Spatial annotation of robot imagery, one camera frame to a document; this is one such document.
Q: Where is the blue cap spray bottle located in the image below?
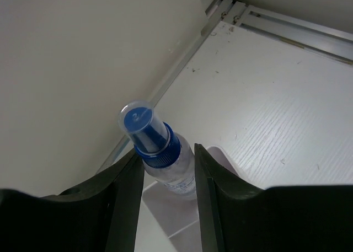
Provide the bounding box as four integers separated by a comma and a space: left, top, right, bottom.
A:
118, 100, 197, 200

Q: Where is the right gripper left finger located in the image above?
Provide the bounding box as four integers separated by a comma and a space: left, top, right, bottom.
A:
1, 150, 144, 251

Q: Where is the aluminium rail right side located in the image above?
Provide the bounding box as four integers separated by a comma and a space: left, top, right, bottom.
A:
202, 0, 352, 65

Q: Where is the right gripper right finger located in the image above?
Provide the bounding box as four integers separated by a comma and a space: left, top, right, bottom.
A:
194, 144, 352, 251

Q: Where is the white divided container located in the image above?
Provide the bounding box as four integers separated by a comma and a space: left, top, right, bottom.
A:
133, 144, 250, 252

